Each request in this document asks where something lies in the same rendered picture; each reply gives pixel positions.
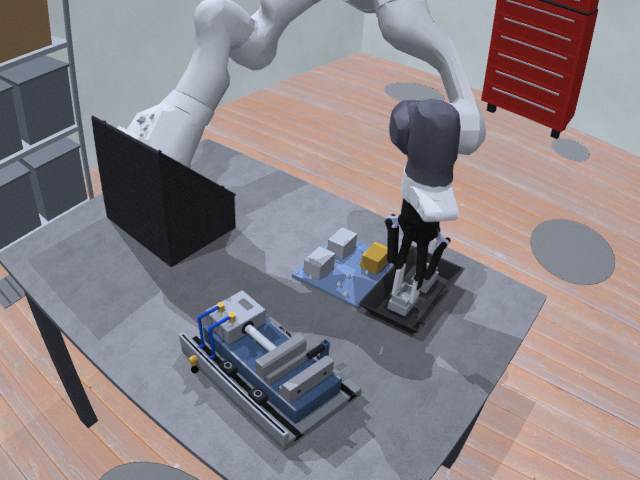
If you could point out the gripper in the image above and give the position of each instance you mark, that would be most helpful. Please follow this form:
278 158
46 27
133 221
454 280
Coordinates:
421 234

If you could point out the yellow block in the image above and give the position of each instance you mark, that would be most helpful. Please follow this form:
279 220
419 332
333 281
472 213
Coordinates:
375 258

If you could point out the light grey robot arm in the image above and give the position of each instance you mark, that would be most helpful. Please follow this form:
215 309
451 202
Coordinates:
428 132

